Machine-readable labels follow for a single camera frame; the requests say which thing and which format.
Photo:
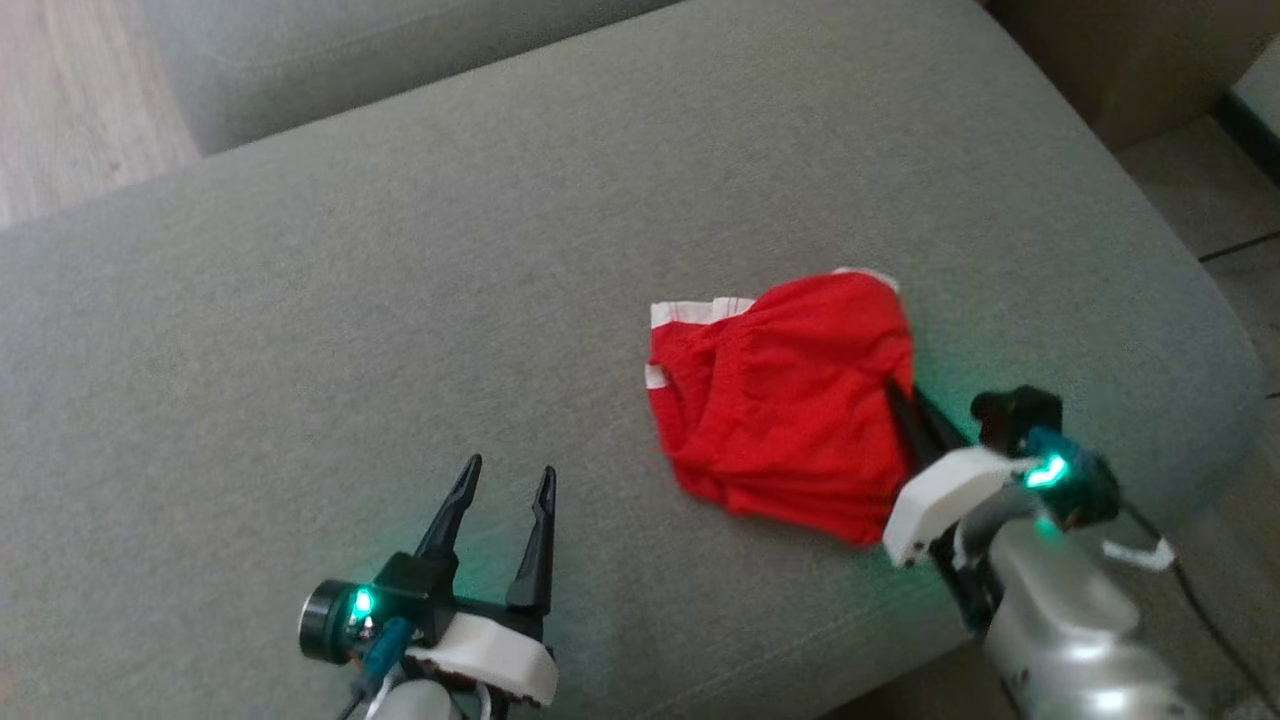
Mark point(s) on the wrist black camera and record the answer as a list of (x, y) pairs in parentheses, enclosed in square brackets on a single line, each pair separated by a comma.
[(335, 620), (1040, 450)]

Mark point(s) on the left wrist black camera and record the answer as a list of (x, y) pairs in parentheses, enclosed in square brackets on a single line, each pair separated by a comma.
[(335, 620)]

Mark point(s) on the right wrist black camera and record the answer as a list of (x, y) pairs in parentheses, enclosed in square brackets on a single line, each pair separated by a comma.
[(1040, 450)]

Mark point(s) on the grey fabric sofa seat cushion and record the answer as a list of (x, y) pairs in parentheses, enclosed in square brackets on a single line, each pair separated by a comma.
[(400, 330)]

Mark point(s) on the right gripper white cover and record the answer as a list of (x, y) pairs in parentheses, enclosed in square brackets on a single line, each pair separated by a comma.
[(945, 500)]

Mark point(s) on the grey stitched sofa cushion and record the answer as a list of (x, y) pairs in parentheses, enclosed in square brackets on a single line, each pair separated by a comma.
[(330, 60)]

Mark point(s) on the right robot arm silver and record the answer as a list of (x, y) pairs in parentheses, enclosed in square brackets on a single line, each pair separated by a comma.
[(1070, 640)]

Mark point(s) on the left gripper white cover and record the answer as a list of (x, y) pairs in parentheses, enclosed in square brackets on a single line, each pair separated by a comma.
[(470, 640)]

